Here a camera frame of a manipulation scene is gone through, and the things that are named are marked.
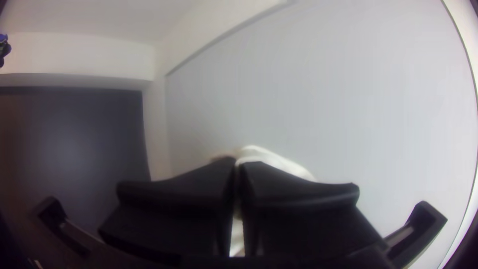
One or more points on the white t-shirt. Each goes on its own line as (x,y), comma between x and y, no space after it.
(269,155)

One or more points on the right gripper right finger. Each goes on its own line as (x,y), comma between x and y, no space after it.
(302,220)

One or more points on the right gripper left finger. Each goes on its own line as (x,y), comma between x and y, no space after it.
(175,216)

